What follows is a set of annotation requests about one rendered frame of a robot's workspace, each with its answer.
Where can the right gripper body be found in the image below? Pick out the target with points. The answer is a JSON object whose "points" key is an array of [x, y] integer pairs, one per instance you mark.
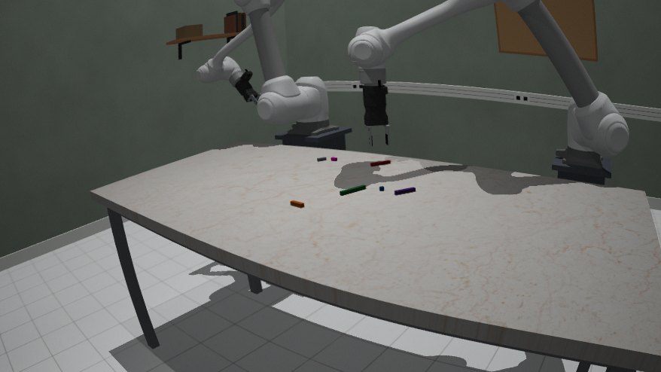
{"points": [[241, 82]]}

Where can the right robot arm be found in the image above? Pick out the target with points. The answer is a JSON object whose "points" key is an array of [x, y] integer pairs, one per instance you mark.
{"points": [[281, 100]]}

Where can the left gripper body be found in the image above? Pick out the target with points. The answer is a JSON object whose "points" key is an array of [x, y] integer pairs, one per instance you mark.
{"points": [[373, 98]]}

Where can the purple rod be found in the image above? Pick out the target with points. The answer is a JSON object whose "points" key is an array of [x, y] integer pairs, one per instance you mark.
{"points": [[405, 191]]}

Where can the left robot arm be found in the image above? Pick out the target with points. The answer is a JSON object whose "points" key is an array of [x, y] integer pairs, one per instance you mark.
{"points": [[597, 123]]}

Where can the red rod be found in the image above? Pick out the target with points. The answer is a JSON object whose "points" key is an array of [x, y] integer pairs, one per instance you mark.
{"points": [[380, 163]]}

